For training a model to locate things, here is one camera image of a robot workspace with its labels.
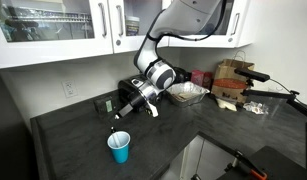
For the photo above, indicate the white glass cabinet door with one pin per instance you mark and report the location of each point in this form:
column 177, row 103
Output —
column 53, row 50
column 133, row 43
column 209, row 40

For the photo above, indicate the white marker with black cap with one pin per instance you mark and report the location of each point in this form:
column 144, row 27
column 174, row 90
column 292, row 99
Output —
column 115, row 140

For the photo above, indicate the black stereo camera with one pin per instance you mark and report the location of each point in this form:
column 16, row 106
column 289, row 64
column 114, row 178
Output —
column 251, row 74

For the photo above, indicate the jar inside cabinet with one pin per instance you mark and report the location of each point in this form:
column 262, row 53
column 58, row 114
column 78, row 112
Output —
column 132, row 26

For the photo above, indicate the blue plastic cup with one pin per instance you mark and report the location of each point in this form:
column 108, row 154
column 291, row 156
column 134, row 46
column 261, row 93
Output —
column 119, row 153

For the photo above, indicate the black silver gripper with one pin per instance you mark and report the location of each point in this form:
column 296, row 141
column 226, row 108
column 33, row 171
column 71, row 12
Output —
column 144, row 95

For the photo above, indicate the red cardboard box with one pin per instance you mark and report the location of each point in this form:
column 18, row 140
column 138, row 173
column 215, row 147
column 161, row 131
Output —
column 199, row 78

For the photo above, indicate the dark grey board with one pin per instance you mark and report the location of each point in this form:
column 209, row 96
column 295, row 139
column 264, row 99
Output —
column 9, row 133

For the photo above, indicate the pale yellow napkin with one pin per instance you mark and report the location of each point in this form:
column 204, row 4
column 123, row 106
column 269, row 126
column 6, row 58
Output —
column 226, row 105

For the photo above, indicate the aluminium foil tray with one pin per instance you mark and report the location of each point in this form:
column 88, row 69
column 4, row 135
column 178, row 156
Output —
column 188, row 95

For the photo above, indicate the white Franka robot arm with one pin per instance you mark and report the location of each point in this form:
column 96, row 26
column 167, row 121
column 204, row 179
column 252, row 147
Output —
column 189, row 15

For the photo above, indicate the white base cabinet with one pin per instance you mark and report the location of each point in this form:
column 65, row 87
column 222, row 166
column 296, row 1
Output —
column 206, row 160

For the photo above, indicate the white wall power outlet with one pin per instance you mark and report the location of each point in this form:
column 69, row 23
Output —
column 69, row 88

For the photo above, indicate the black robot work table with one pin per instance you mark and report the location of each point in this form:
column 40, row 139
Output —
column 279, row 166

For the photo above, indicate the brown paper bag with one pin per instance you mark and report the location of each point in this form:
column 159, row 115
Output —
column 231, row 83

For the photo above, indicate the clear plastic wrapper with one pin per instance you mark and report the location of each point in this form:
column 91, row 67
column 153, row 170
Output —
column 256, row 107

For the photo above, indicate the silver four-slot toaster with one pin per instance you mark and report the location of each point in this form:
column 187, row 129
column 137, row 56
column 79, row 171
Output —
column 125, row 85

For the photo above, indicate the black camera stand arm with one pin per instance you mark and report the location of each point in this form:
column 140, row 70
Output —
column 273, row 95

